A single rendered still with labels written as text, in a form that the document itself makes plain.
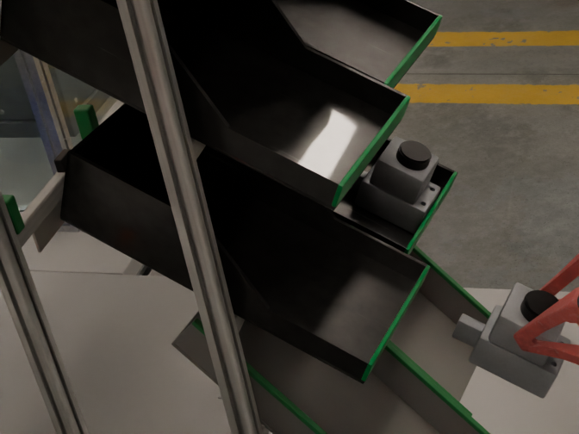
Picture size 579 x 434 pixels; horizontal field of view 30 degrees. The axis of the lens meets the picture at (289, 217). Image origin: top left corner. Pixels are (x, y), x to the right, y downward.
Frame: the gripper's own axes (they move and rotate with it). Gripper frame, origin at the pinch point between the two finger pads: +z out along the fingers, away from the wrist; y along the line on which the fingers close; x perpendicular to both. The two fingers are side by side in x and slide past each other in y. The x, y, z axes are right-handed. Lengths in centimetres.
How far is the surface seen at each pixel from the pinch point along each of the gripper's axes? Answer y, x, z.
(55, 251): -40, -9, 96
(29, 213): 8.1, -26.4, 30.6
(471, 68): -275, 59, 151
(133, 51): 10.4, -33.4, 8.1
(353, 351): 5.0, -4.3, 12.6
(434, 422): -5.8, 11.6, 19.6
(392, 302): -1.9, -3.8, 12.3
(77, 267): -37, -6, 90
